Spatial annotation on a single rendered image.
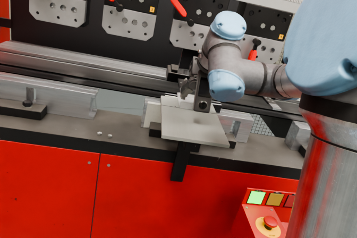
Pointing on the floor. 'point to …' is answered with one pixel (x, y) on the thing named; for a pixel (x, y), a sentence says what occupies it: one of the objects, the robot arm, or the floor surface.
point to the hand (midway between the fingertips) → (192, 100)
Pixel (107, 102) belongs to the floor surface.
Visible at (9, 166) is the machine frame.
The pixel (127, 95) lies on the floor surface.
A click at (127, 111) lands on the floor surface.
